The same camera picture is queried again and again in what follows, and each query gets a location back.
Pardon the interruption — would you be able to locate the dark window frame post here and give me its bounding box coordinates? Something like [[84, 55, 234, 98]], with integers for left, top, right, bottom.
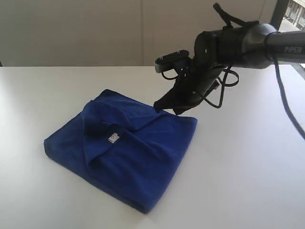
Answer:
[[269, 0, 289, 30]]

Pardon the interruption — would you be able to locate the white towel label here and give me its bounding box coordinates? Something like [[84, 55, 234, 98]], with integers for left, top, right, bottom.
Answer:
[[108, 133, 120, 144]]

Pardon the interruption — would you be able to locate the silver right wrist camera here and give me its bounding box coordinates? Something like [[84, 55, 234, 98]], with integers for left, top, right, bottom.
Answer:
[[154, 50, 191, 73]]

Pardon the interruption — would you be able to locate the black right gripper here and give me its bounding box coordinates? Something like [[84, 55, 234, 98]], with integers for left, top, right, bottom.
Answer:
[[153, 64, 225, 115]]

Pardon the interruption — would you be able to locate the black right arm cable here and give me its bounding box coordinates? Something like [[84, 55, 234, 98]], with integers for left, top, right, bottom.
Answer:
[[162, 2, 305, 139]]

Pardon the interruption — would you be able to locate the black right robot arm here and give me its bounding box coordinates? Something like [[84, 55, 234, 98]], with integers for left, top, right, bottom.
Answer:
[[153, 24, 305, 115]]

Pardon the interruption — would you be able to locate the blue microfiber towel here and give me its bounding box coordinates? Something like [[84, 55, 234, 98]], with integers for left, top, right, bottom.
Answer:
[[44, 89, 197, 213]]

